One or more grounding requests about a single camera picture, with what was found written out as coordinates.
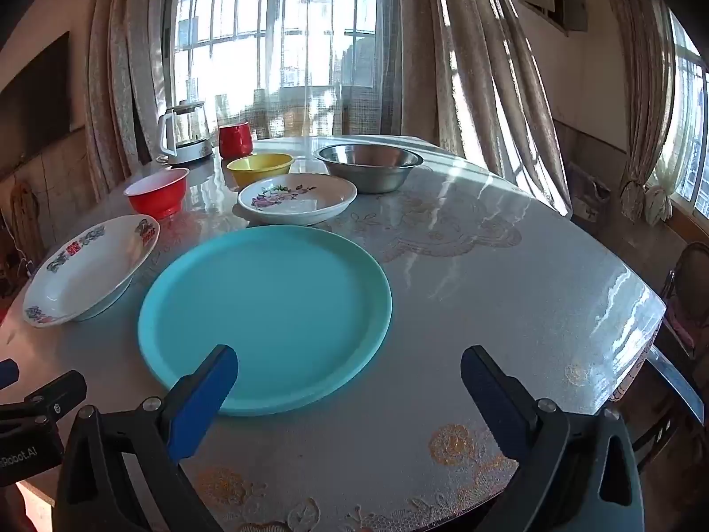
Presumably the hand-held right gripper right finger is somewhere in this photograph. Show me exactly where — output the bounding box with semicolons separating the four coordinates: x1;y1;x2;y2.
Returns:
461;345;646;532

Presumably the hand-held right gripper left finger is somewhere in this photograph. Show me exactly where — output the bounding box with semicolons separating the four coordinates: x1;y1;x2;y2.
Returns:
52;344;239;532

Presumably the teal plastic plate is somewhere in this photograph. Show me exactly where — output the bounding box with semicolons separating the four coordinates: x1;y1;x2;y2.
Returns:
137;225;393;418

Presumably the large white printed plate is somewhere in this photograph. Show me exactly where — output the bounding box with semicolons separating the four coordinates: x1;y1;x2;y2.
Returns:
22;214;161;329

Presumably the red plastic bowl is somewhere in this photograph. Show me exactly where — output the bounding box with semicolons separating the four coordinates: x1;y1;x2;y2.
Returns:
123;168;191;221

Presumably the yellow plastic bowl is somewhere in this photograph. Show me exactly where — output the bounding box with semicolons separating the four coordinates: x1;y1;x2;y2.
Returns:
226;153;296;189

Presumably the stainless steel bowl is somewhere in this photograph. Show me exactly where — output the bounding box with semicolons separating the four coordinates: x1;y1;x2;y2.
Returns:
313;143;425;195

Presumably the woven straw item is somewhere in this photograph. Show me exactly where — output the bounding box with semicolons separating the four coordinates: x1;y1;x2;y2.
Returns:
8;180;45;258

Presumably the patterned bag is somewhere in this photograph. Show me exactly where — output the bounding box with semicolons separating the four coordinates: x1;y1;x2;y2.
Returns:
573;174;611;223

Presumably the round-backed metal chair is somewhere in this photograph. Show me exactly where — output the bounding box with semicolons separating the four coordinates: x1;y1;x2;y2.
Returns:
659;241;709;356

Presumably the small white floral plate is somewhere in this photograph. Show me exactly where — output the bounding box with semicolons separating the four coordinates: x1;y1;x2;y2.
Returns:
238;173;358;227

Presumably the white glass electric kettle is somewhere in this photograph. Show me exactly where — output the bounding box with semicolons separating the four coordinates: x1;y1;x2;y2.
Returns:
156;98;215;166

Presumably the red mug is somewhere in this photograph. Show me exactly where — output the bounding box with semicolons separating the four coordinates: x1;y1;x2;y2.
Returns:
218;122;254;159

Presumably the beige patterned curtain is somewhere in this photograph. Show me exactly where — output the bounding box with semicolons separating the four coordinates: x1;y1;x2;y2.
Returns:
83;0;183;200
399;0;573;218

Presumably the tied beige curtain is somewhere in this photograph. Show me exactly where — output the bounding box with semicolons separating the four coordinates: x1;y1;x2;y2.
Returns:
592;0;678;228

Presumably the small side window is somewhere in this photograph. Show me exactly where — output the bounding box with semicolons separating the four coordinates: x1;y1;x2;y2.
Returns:
654;11;709;212

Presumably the sheer mesh curtain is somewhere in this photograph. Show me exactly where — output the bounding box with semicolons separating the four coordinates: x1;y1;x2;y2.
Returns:
266;0;401;139

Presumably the large barred window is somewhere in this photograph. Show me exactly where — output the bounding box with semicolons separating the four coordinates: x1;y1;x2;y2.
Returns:
166;0;422;139

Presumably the black wall television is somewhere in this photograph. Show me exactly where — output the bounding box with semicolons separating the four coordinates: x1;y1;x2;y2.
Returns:
0;30;73;164

